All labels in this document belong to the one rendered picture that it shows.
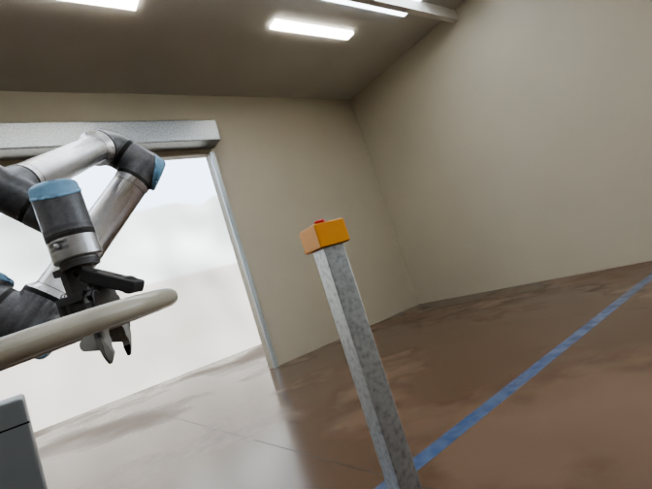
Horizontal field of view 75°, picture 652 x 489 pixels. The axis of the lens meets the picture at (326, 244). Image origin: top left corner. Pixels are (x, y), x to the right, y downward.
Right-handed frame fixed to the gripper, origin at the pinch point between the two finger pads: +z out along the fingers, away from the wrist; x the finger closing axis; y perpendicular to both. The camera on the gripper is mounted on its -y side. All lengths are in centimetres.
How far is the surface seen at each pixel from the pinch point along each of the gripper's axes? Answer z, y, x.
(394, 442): 59, -37, -57
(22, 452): 14.5, 39.9, -10.3
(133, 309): -5.6, -23.7, 27.8
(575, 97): -79, -328, -463
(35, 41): -304, 193, -297
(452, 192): -31, -181, -603
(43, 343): -5.1, -19.3, 37.6
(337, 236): -9, -42, -60
